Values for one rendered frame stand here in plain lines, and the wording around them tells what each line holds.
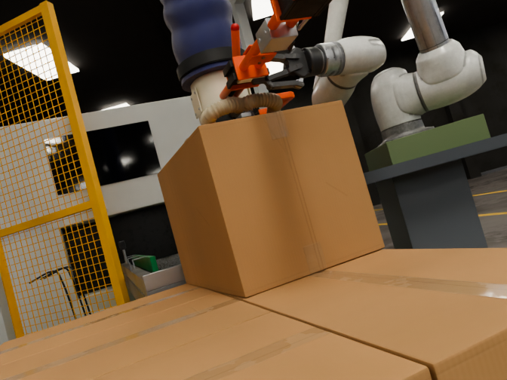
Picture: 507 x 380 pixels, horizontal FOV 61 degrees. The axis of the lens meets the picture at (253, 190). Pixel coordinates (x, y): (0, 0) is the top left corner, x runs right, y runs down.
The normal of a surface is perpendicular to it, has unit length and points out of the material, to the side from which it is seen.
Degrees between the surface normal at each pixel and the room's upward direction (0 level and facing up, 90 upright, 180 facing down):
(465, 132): 90
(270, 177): 90
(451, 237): 90
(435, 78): 107
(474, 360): 90
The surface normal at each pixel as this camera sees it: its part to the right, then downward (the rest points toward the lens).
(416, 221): -0.04, -0.04
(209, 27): 0.04, -0.30
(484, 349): 0.32, -0.14
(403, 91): -0.48, 0.04
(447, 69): -0.32, 0.36
